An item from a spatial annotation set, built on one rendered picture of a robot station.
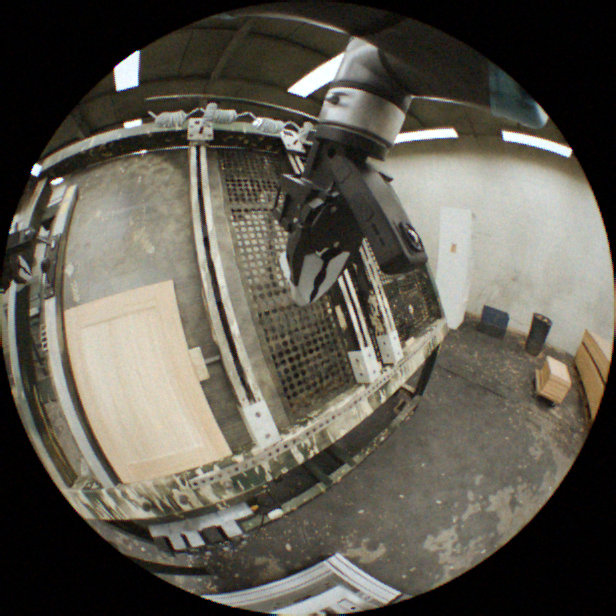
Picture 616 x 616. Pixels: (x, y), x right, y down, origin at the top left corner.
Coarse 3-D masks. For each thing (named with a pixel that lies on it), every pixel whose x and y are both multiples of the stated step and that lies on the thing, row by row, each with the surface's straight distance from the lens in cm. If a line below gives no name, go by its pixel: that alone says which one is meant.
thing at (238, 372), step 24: (192, 120) 100; (192, 144) 88; (192, 168) 76; (192, 192) 68; (192, 216) 63; (192, 240) 64; (216, 240) 58; (216, 264) 55; (216, 288) 53; (216, 312) 51; (216, 336) 50; (240, 336) 51; (240, 360) 51; (240, 384) 51; (240, 408) 54; (264, 408) 54; (264, 432) 55
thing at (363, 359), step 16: (304, 128) 100; (288, 144) 100; (288, 160) 99; (336, 288) 73; (352, 288) 75; (336, 304) 74; (352, 304) 74; (352, 320) 71; (352, 336) 73; (368, 336) 76; (352, 352) 75; (368, 352) 75; (368, 368) 74
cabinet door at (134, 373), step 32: (160, 288) 58; (96, 320) 62; (128, 320) 58; (160, 320) 56; (96, 352) 61; (128, 352) 57; (160, 352) 55; (96, 384) 62; (128, 384) 58; (160, 384) 56; (192, 384) 55; (96, 416) 64; (128, 416) 60; (160, 416) 57; (192, 416) 56; (128, 448) 64; (160, 448) 61; (192, 448) 59; (224, 448) 60; (128, 480) 70
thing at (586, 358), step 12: (588, 336) 477; (588, 348) 461; (600, 348) 417; (612, 348) 513; (576, 360) 499; (588, 360) 446; (600, 360) 404; (576, 372) 498; (588, 372) 432; (600, 372) 392; (588, 384) 417; (600, 384) 380; (588, 396) 403; (600, 396) 370; (588, 420) 388; (588, 432) 366
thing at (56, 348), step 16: (64, 224) 82; (64, 240) 81; (48, 304) 72; (48, 320) 70; (48, 336) 70; (64, 352) 69; (64, 368) 67; (64, 384) 66; (64, 400) 67; (80, 416) 68; (80, 432) 67; (80, 448) 70; (96, 448) 70; (96, 464) 69; (112, 480) 71
